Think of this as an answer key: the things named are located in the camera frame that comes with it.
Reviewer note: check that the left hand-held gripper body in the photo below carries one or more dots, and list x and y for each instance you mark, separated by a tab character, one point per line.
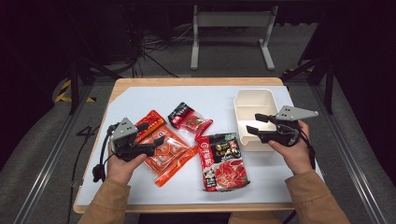
124	130

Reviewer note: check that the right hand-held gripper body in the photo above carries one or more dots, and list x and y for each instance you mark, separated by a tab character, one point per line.
286	130

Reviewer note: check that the large orange sachet packet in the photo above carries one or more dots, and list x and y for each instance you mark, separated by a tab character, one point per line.
169	151

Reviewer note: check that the white divided container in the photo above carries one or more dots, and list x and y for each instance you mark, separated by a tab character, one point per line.
252	99

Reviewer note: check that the large red black soup packet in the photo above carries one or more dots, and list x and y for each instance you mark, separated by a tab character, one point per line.
224	165

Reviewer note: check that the person's right hand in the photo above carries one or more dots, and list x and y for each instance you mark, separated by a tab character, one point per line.
294	155

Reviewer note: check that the person's left hand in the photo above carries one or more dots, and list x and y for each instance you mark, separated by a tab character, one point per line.
123	169

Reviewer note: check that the white table mat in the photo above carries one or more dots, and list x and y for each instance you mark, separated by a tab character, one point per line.
143	99

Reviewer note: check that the small red black packet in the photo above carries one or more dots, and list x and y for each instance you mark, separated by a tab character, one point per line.
193	121

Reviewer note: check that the black metal stand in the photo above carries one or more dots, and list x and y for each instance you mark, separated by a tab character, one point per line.
74	87
328	90

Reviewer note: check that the white metal stand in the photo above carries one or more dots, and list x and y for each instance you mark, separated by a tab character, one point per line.
232	18

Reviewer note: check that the aluminium rail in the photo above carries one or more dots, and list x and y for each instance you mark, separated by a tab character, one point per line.
351	168
46	168

